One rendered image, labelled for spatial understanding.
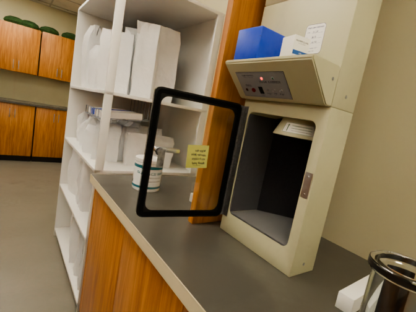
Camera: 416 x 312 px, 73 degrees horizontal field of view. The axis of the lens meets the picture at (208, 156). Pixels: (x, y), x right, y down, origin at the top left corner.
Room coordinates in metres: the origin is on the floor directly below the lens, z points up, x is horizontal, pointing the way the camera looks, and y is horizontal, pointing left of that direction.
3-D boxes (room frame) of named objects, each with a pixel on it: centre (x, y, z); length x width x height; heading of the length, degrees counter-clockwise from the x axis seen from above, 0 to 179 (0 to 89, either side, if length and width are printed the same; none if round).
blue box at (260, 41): (0.88, -0.09, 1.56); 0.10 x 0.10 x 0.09; 36
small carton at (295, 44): (0.77, -0.17, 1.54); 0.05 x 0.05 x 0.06; 24
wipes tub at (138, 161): (1.29, 0.27, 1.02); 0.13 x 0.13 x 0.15
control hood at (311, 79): (0.81, -0.14, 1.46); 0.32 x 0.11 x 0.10; 36
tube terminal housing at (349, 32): (0.92, -0.29, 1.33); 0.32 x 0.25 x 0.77; 36
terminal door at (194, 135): (0.89, 0.05, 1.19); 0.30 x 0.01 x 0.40; 119
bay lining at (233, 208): (0.92, -0.28, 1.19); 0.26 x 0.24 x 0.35; 36
